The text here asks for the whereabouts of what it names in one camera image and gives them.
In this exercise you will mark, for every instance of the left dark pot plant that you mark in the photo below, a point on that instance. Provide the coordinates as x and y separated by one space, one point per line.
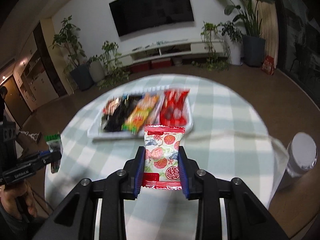
76 69

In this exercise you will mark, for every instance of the white red floral packet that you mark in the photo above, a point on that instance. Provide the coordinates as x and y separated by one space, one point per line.
161 157

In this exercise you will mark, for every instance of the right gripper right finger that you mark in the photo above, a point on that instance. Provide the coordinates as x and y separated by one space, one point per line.
187 170

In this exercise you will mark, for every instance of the white lidded jar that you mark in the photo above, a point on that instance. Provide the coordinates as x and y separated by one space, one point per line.
302 152

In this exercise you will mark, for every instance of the white pot trailing plant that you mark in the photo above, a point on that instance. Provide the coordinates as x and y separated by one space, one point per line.
218 38

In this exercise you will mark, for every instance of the red snack packet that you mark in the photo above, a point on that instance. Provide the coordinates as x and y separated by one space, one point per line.
171 113

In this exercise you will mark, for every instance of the wall television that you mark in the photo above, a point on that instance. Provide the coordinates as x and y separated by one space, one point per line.
130 16

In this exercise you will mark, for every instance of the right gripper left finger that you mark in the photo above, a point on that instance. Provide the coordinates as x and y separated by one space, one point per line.
134 175

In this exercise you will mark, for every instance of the left white pot plant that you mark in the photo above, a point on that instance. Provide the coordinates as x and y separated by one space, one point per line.
111 64

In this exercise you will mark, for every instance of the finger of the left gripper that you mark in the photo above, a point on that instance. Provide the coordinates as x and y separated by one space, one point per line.
46 157

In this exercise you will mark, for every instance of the large plant dark pot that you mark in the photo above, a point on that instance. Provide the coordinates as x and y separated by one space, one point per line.
253 44

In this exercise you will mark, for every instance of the white TV cabinet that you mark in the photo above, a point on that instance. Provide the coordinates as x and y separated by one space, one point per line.
165 49

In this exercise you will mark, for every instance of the orange fruit candy packet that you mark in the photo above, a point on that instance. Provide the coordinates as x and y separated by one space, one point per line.
138 117

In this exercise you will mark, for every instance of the person's left hand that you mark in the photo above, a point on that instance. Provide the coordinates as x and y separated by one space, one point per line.
12 198

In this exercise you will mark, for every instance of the small red brown packet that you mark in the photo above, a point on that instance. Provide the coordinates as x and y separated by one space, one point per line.
111 106

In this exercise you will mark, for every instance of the green snack packet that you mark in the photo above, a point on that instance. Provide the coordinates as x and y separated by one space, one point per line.
54 143

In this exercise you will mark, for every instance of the black snack packet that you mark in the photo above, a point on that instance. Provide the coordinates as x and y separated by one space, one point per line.
113 123

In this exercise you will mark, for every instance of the red gift box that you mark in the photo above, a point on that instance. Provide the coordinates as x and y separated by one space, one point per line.
268 65

